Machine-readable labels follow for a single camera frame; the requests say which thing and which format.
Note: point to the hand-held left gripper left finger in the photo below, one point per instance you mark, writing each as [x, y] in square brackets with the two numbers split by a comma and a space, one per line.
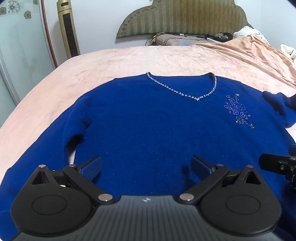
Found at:
[90, 168]

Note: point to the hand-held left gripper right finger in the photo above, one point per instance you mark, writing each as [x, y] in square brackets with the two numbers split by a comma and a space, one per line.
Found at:
[200, 165]

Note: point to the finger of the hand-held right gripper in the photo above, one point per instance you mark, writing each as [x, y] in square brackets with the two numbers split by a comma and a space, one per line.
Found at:
[270, 162]

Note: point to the blue beaded sweater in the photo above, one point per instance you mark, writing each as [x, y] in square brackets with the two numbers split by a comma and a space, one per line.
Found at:
[148, 129]

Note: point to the dark clothes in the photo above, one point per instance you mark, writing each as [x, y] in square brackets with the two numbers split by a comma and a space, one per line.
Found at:
[219, 36]

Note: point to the pink bed blanket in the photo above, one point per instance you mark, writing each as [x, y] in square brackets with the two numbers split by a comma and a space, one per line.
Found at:
[92, 64]

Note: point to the white crumpled cloth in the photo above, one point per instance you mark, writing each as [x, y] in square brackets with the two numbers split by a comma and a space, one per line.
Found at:
[289, 52]

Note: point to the white patterned quilt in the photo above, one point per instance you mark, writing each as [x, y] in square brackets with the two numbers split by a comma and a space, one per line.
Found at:
[245, 32]

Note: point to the frosted glass door with flowers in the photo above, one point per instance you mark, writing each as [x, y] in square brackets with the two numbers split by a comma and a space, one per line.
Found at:
[20, 53]

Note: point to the gold tower air conditioner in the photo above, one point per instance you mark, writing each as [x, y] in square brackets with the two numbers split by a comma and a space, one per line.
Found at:
[69, 30]

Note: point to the olive padded headboard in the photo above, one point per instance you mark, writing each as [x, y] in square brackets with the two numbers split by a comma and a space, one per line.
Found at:
[185, 16]

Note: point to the reddish wooden door frame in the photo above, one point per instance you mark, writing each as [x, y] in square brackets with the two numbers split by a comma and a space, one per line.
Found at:
[49, 34]

